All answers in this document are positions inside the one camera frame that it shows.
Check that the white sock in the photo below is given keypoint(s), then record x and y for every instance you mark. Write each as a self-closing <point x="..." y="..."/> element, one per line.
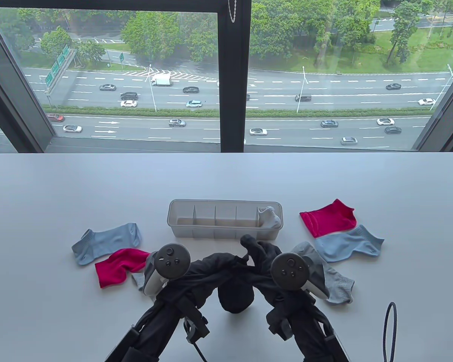
<point x="264" y="211"/>
<point x="275" y="222"/>

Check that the green road sign gantry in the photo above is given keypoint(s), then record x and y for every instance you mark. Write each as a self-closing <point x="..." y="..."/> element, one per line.
<point x="54" y="69"/>

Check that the clear plastic divided organizer box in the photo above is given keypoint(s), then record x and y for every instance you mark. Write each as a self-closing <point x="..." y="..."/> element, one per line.
<point x="211" y="232"/>

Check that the dark window frame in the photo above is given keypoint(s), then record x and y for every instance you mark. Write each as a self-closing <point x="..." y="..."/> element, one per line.
<point x="232" y="94"/>

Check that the person's left forearm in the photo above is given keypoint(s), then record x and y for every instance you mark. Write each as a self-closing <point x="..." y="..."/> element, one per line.
<point x="154" y="335"/>

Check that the grey handheld controller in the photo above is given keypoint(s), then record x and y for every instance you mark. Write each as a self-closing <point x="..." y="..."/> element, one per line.
<point x="288" y="271"/>
<point x="170" y="262"/>

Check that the black box with white label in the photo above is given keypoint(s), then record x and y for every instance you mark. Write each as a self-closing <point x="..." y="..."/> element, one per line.
<point x="120" y="347"/>
<point x="338" y="345"/>

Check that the person's left hand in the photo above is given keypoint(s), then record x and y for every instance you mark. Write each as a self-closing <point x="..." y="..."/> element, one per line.
<point x="200" y="275"/>

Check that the light blue sock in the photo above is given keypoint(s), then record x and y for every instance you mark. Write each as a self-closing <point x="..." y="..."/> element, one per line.
<point x="105" y="241"/>
<point x="347" y="245"/>

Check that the person's right hand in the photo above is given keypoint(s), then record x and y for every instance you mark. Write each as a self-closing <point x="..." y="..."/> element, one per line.
<point x="260" y="260"/>

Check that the person's right forearm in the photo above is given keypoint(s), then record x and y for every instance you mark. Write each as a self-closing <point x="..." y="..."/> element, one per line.
<point x="309" y="332"/>

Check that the grey sock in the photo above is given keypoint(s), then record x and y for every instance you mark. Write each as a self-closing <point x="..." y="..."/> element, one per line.
<point x="139" y="281"/>
<point x="339" y="288"/>

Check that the red sock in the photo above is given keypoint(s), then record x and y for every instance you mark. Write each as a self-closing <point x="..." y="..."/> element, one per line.
<point x="113" y="269"/>
<point x="328" y="220"/>

